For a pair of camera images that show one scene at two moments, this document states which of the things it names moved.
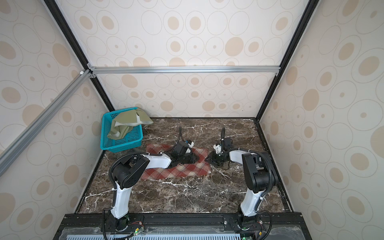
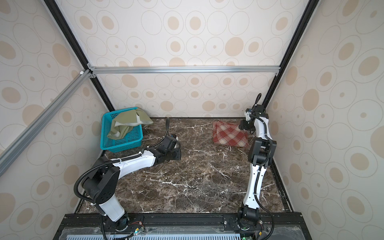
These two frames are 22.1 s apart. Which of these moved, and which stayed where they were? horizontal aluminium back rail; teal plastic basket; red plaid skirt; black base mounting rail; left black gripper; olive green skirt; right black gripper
Moved: left black gripper; red plaid skirt; right black gripper
Stayed: horizontal aluminium back rail; black base mounting rail; olive green skirt; teal plastic basket
